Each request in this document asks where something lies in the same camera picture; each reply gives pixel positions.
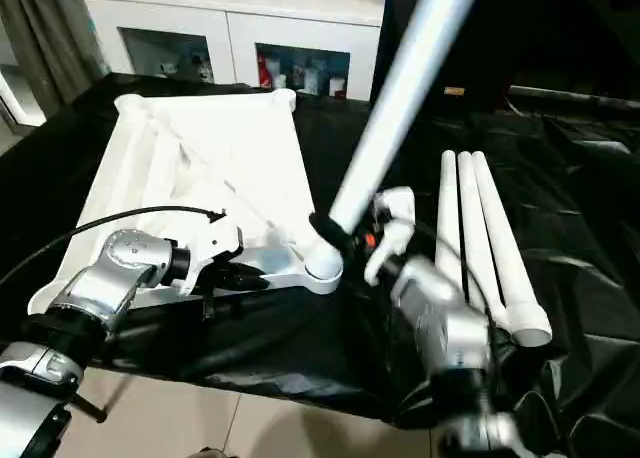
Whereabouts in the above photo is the red packet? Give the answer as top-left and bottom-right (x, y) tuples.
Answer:
(256, 52), (274, 90)

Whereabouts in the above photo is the black television edge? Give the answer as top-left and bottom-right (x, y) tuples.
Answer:
(506, 84), (640, 113)

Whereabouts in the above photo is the white plastic table leg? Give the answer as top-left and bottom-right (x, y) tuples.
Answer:
(456, 151), (512, 325)
(433, 149), (472, 300)
(303, 0), (487, 282)
(471, 151), (554, 349)

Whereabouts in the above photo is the white plastic table top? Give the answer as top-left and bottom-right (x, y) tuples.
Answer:
(26, 88), (347, 316)

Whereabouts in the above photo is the black metal stand leg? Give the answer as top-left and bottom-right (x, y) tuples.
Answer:
(73, 391), (110, 425)

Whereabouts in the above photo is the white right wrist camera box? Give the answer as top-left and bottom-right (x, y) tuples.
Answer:
(364, 186), (418, 288)

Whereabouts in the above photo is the white glass-door cabinet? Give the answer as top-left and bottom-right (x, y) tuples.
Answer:
(82, 0), (389, 102)

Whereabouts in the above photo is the grey curtain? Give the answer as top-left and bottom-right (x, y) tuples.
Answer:
(0, 0), (109, 110)

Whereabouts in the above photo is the black plastic mat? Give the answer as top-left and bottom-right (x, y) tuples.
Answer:
(0, 72), (640, 458)

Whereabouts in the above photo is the black speaker box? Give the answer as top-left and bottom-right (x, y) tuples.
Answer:
(372, 0), (512, 110)

